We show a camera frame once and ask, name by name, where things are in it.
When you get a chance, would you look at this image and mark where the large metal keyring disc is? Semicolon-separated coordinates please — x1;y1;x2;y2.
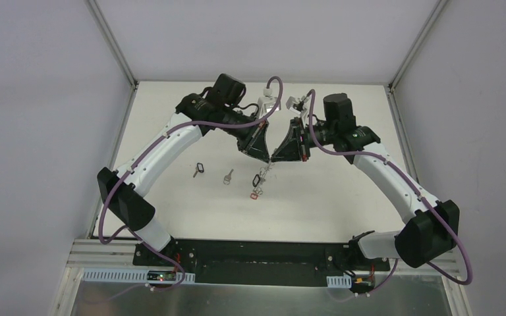
253;161;275;195

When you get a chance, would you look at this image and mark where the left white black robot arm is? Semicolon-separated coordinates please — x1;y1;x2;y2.
97;74;281;267

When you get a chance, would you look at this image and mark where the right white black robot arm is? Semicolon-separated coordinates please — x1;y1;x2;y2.
271;93;460;270

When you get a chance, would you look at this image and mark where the key with black tag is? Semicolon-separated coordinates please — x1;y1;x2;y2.
192;163;205;178

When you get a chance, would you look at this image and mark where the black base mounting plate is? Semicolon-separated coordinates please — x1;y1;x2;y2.
132;239;391;287

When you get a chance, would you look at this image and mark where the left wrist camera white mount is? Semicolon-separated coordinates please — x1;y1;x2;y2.
257;88;281;119

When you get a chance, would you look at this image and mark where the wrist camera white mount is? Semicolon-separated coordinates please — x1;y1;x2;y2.
257;88;281;119
285;94;311;120

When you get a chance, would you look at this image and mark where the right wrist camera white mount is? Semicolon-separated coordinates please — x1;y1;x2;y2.
285;94;311;120

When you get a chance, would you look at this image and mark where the silver key with small ring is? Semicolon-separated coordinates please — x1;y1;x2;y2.
223;169;234;185

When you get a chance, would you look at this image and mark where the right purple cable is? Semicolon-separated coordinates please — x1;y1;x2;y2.
305;89;474;286

